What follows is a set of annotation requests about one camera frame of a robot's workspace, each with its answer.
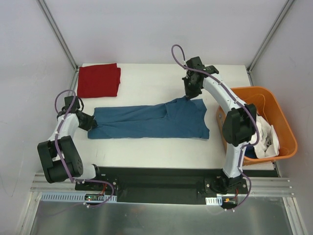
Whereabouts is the teal blue t shirt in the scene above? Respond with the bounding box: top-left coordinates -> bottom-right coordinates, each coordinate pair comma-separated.
88,97 -> 209,140

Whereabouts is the white t shirt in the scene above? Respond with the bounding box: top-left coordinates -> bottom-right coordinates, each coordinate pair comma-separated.
254,114 -> 280,159

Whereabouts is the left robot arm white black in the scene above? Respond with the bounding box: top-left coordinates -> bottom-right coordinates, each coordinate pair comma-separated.
37,96 -> 104,190

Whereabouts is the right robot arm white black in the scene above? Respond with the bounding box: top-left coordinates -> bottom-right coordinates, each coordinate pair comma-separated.
183,57 -> 257,194

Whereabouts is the folded red t shirt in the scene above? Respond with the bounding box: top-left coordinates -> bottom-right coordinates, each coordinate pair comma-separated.
77,63 -> 121,98

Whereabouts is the orange plastic basket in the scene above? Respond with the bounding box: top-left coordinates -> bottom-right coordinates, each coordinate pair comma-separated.
216,86 -> 298,165

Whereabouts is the royal blue t shirt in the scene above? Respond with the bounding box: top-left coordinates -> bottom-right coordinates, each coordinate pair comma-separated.
245,145 -> 257,159

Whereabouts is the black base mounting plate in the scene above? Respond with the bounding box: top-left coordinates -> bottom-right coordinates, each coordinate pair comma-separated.
74,166 -> 249,203

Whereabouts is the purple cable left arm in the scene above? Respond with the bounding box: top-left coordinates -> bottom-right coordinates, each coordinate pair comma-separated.
54,89 -> 115,209

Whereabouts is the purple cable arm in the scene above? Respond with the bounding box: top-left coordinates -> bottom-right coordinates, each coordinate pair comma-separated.
171,44 -> 252,211
54,89 -> 115,209

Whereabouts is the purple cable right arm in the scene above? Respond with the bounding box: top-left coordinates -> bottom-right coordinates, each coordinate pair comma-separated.
171,44 -> 252,211

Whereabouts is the left white cable duct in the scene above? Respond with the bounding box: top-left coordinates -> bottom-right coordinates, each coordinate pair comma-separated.
41,192 -> 117,204

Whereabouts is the white cable duct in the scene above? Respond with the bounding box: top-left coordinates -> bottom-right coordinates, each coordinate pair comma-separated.
41,192 -> 117,204
205,196 -> 223,206

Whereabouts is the left aluminium frame post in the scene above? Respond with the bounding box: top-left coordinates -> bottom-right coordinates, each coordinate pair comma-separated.
36,0 -> 79,69

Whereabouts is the aluminium frame post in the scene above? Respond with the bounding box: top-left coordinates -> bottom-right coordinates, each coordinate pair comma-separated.
36,0 -> 79,69
247,0 -> 296,73

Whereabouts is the right white cable duct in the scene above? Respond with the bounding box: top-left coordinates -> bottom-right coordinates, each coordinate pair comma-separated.
205,196 -> 223,206

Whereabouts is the right aluminium frame post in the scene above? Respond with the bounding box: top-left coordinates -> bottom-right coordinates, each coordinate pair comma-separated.
247,0 -> 296,73

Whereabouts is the aluminium front rail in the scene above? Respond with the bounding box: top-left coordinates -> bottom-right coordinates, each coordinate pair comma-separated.
30,172 -> 296,196

